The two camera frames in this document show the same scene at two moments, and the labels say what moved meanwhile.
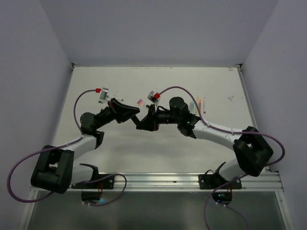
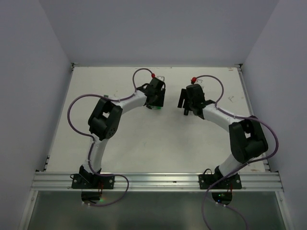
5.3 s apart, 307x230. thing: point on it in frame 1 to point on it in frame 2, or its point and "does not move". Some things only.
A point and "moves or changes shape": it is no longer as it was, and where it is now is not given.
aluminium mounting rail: (181, 182) does not move
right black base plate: (211, 181) does not move
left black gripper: (120, 112) to (159, 102)
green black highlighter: (135, 120) moves or changes shape
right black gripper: (151, 121) to (183, 94)
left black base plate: (107, 183) does not move
